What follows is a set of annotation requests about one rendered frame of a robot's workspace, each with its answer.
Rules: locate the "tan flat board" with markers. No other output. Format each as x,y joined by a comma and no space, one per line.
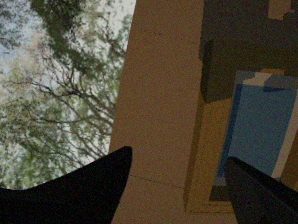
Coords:
156,105

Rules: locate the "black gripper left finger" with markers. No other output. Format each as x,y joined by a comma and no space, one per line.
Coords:
89,195

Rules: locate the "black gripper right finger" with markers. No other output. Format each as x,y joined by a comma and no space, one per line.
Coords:
256,198

